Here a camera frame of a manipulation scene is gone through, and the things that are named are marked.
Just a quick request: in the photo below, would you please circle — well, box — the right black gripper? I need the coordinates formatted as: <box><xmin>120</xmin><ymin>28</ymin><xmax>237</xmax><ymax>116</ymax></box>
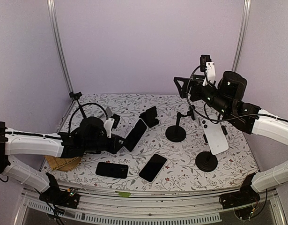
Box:
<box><xmin>174</xmin><ymin>75</ymin><xmax>232</xmax><ymax>117</ymax></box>

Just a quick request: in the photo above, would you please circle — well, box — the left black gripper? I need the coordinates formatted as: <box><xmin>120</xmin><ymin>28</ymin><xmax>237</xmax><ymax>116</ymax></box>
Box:
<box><xmin>83</xmin><ymin>134</ymin><xmax>128</xmax><ymax>155</ymax></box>

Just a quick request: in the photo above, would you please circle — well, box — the white-edged phone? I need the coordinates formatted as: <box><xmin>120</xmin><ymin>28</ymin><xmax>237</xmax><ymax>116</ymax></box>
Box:
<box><xmin>123</xmin><ymin>118</ymin><xmax>147</xmax><ymax>152</ymax></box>
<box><xmin>139</xmin><ymin>154</ymin><xmax>167</xmax><ymax>182</ymax></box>

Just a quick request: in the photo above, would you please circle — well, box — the white phone dual camera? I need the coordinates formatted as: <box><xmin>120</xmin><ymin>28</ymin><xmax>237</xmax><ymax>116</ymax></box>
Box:
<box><xmin>200</xmin><ymin>119</ymin><xmax>229</xmax><ymax>155</ymax></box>

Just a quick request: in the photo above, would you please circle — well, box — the black round phone stand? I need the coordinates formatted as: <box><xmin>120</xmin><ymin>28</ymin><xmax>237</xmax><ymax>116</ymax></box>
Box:
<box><xmin>69</xmin><ymin>91</ymin><xmax>87</xmax><ymax>122</ymax></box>
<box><xmin>165</xmin><ymin>108</ymin><xmax>195</xmax><ymax>143</ymax></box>
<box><xmin>195</xmin><ymin>126</ymin><xmax>227</xmax><ymax>172</ymax></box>

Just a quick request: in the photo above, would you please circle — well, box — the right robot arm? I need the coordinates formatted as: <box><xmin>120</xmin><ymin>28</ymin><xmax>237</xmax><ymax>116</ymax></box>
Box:
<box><xmin>173</xmin><ymin>71</ymin><xmax>288</xmax><ymax>204</ymax></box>

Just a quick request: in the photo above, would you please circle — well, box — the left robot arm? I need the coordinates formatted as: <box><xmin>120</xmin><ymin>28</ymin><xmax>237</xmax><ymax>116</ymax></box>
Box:
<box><xmin>0</xmin><ymin>114</ymin><xmax>125</xmax><ymax>203</ymax></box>

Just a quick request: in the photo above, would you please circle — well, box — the silver phone in clamp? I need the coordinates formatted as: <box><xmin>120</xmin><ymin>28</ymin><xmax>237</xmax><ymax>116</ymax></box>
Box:
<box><xmin>187</xmin><ymin>105</ymin><xmax>201</xmax><ymax>126</ymax></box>

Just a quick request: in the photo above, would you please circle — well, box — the black folding phone stand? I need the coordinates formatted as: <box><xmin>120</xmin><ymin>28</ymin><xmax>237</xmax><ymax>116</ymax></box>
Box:
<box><xmin>140</xmin><ymin>106</ymin><xmax>159</xmax><ymax>128</ymax></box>

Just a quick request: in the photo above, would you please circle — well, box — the green tape piece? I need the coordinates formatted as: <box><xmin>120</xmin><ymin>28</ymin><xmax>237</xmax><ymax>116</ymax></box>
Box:
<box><xmin>116</xmin><ymin>191</ymin><xmax>131</xmax><ymax>198</ymax></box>

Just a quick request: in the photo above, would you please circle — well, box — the floral table mat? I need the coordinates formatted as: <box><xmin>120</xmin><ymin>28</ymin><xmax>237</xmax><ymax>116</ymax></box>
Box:
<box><xmin>52</xmin><ymin>94</ymin><xmax>258</xmax><ymax>192</ymax></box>

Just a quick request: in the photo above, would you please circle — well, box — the woven bamboo basket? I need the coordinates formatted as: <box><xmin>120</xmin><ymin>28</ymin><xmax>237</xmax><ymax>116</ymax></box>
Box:
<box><xmin>45</xmin><ymin>155</ymin><xmax>82</xmax><ymax>172</ymax></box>

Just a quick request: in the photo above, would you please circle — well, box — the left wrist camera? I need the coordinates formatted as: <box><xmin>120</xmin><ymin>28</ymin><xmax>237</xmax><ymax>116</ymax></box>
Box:
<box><xmin>103</xmin><ymin>114</ymin><xmax>120</xmax><ymax>138</ymax></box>

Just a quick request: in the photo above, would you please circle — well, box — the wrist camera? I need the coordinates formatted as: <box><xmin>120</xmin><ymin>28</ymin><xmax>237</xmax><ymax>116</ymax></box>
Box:
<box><xmin>103</xmin><ymin>114</ymin><xmax>120</xmax><ymax>138</ymax></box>
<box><xmin>199</xmin><ymin>55</ymin><xmax>216</xmax><ymax>87</ymax></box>

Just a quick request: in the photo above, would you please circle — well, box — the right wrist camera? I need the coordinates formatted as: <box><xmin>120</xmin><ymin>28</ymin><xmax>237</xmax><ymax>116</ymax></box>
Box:
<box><xmin>199</xmin><ymin>55</ymin><xmax>216</xmax><ymax>87</ymax></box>

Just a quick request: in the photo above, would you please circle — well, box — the right aluminium frame post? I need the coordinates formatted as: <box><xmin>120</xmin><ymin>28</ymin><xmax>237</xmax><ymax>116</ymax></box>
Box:
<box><xmin>231</xmin><ymin>0</ymin><xmax>251</xmax><ymax>72</ymax></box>

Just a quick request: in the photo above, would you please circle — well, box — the aluminium frame post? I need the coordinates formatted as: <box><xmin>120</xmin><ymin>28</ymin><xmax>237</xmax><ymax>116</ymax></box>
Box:
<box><xmin>47</xmin><ymin>0</ymin><xmax>74</xmax><ymax>93</ymax></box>
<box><xmin>231</xmin><ymin>0</ymin><xmax>251</xmax><ymax>72</ymax></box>

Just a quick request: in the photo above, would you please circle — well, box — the front aluminium rail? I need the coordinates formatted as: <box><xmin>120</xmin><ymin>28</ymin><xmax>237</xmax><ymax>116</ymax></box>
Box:
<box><xmin>15</xmin><ymin>185</ymin><xmax>288</xmax><ymax>225</ymax></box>

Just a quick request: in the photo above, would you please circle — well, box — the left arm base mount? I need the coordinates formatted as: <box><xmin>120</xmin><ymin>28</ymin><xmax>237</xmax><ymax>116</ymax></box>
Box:
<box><xmin>39</xmin><ymin>172</ymin><xmax>81</xmax><ymax>209</ymax></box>

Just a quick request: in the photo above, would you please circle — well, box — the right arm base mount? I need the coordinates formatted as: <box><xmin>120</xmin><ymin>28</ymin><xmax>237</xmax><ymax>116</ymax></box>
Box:
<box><xmin>219</xmin><ymin>172</ymin><xmax>260</xmax><ymax>209</ymax></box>

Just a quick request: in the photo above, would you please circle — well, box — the left aluminium frame post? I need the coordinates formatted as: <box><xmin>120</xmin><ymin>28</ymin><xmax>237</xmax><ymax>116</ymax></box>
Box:
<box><xmin>47</xmin><ymin>0</ymin><xmax>74</xmax><ymax>93</ymax></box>

